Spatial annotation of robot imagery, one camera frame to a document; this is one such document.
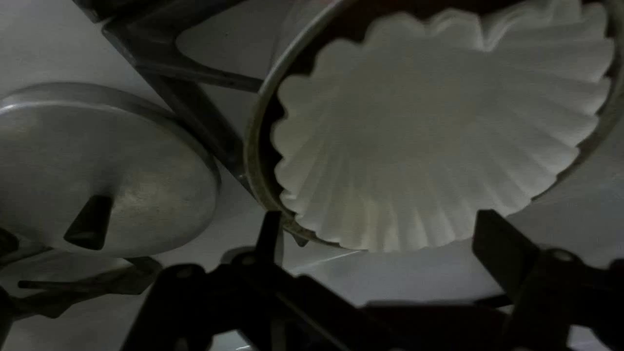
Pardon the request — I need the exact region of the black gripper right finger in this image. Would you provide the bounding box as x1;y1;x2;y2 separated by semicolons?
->
472;210;540;296

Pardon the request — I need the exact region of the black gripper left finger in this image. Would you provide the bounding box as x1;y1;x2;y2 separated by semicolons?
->
256;210;283;263

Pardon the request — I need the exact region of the white fluted paper bowl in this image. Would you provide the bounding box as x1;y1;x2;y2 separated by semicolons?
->
269;0;618;253

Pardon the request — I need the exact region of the steel lid with black knob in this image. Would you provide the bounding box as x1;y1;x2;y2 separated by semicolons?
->
0;81;221;257

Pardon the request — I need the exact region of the white gas stove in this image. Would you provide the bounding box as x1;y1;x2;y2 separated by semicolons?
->
0;0;624;351

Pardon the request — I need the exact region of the small steel pot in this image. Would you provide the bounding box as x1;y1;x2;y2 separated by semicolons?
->
244;0;624;247

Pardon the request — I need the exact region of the left black burner grate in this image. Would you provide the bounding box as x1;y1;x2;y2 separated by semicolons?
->
72;0;261;190

